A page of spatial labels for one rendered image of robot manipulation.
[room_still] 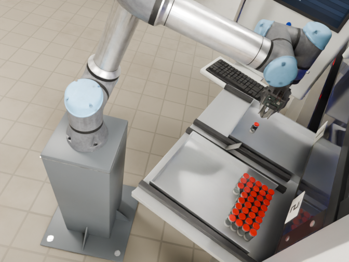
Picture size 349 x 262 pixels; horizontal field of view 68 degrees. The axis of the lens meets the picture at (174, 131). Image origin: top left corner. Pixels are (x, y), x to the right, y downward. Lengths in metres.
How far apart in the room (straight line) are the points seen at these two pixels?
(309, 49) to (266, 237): 0.55
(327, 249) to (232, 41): 0.44
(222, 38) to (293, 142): 0.65
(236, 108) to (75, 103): 0.65
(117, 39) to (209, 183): 0.53
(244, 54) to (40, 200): 1.51
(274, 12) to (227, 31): 0.80
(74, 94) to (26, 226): 1.07
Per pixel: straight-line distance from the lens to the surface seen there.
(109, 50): 0.86
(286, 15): 1.40
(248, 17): 1.47
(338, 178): 0.67
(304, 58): 0.83
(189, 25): 0.62
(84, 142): 0.97
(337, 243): 0.53
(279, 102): 0.89
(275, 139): 1.12
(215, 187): 0.88
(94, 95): 0.86
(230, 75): 1.41
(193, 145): 0.95
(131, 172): 1.87
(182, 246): 1.72
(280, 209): 0.95
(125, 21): 0.80
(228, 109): 1.13
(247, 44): 0.64
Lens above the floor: 1.62
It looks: 49 degrees down
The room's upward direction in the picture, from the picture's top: 17 degrees clockwise
